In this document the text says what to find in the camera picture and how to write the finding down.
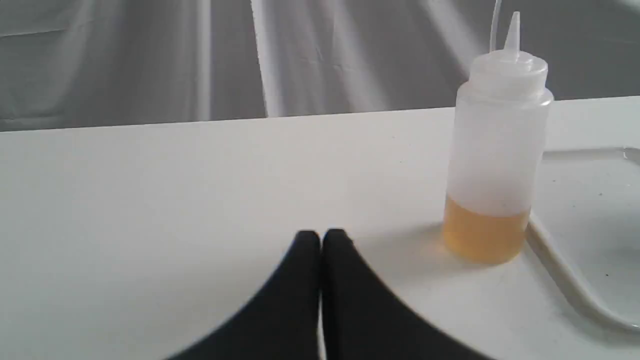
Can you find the grey backdrop cloth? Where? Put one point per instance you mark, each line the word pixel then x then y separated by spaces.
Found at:
pixel 86 63

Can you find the white plastic tray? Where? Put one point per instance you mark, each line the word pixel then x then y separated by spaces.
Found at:
pixel 585 226

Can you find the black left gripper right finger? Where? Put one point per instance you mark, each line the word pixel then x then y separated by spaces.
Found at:
pixel 362 319

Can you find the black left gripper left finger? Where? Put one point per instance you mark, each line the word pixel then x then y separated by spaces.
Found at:
pixel 280 322

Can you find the clear plastic squeeze bottle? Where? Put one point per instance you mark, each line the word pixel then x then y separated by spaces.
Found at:
pixel 498 139

